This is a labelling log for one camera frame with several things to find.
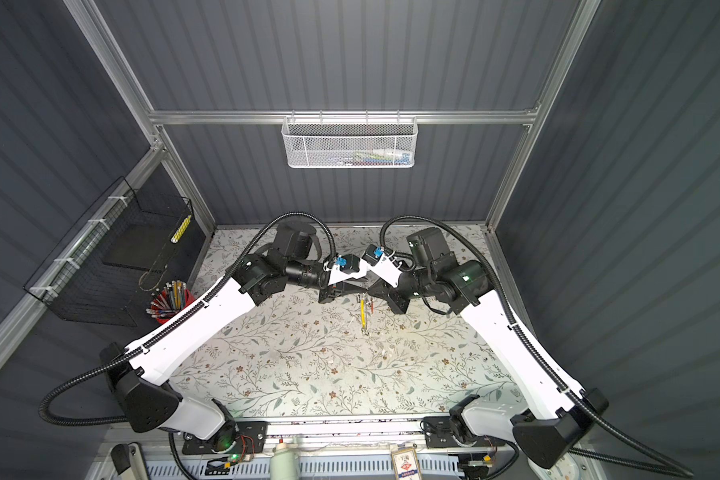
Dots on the white bottle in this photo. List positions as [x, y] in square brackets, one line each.
[284, 462]

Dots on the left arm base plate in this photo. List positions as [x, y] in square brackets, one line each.
[246, 438]

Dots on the black wire basket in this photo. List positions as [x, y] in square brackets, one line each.
[106, 272]

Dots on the black stapler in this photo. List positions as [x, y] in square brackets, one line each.
[129, 462]

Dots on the pale green alarm clock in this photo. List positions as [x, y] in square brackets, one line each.
[566, 468]

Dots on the white wire mesh basket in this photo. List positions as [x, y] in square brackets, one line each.
[344, 145]

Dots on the playing card box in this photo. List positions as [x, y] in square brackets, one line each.
[405, 464]

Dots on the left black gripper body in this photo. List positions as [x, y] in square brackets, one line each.
[328, 292]

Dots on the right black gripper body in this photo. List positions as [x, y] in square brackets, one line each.
[398, 297]

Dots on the red pencil cup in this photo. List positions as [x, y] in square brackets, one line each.
[168, 302]

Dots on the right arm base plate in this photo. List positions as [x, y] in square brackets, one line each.
[446, 432]

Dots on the yellow marker in basket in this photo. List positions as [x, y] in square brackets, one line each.
[181, 229]

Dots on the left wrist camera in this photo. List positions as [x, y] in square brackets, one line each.
[347, 267]

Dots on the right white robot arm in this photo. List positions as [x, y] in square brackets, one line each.
[444, 265]

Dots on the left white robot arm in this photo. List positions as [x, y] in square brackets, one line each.
[141, 386]

